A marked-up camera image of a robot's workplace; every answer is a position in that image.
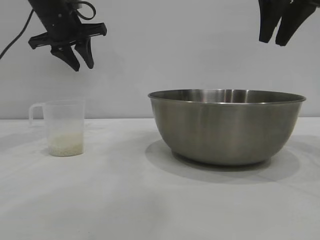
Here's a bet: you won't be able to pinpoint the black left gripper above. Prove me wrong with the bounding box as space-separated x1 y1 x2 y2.
27 0 108 73

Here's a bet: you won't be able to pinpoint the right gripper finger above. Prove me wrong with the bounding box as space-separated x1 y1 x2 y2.
275 0 317 47
258 0 286 44

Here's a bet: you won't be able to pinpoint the translucent plastic measuring cup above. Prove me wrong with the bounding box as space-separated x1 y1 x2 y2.
28 99 86 158

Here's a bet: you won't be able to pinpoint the white rice grains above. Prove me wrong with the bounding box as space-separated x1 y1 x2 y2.
49 133 84 158

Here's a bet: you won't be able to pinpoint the stainless steel mixing bowl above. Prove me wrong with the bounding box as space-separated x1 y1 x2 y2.
147 88 307 166

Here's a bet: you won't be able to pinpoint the black left camera cable loop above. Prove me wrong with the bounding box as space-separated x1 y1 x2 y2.
72 0 97 21

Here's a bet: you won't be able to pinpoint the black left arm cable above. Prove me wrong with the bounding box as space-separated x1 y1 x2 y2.
0 9 34 60

